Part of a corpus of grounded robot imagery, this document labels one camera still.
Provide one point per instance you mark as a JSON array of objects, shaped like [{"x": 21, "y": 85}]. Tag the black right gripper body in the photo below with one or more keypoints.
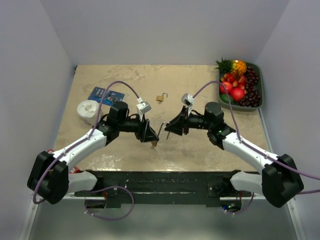
[{"x": 192, "y": 122}]

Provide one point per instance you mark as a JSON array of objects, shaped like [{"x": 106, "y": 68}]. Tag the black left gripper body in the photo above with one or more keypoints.
[{"x": 139, "y": 134}]

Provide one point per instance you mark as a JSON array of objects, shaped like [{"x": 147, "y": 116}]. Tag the large brass padlock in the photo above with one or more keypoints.
[{"x": 154, "y": 143}]

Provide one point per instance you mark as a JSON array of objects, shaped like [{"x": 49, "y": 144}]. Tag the small brass padlock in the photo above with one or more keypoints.
[{"x": 160, "y": 98}]

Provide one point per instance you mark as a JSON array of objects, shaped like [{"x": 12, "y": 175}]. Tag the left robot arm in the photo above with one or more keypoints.
[{"x": 51, "y": 176}]

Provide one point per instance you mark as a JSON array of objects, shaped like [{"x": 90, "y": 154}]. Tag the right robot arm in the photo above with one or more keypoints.
[{"x": 276, "y": 178}]

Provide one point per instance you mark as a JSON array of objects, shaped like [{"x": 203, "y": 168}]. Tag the green mango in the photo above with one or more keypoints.
[{"x": 227, "y": 99}]

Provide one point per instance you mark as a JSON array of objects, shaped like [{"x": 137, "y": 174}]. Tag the blue blister pack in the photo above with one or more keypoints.
[{"x": 110, "y": 97}]

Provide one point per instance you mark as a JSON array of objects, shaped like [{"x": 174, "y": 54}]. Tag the red apple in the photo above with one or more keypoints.
[
  {"x": 226, "y": 87},
  {"x": 237, "y": 94}
]

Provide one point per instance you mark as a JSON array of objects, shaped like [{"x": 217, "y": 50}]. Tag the white paper roll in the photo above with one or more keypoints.
[{"x": 88, "y": 111}]

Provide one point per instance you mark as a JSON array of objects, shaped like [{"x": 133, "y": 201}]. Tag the dark grape bunch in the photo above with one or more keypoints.
[{"x": 248, "y": 82}]

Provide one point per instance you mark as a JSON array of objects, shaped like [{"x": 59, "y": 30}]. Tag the toy pineapple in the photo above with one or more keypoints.
[{"x": 233, "y": 66}]

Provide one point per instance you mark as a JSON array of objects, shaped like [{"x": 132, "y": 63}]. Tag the red box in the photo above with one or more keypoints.
[{"x": 74, "y": 170}]

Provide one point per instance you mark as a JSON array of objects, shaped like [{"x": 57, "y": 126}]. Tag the grey fruit tray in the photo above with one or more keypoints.
[{"x": 233, "y": 79}]

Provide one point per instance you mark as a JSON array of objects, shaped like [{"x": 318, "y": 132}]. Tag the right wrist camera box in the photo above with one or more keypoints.
[{"x": 188, "y": 101}]

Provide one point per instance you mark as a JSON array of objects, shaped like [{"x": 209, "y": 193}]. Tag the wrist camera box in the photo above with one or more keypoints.
[
  {"x": 142, "y": 108},
  {"x": 188, "y": 101}
]

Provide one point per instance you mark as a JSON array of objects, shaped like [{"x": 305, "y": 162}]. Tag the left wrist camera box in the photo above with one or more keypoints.
[{"x": 142, "y": 108}]

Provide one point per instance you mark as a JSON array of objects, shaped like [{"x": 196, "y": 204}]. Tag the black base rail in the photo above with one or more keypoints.
[{"x": 151, "y": 187}]

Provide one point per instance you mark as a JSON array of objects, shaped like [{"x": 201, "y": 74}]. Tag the aluminium frame rail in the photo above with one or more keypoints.
[{"x": 53, "y": 222}]

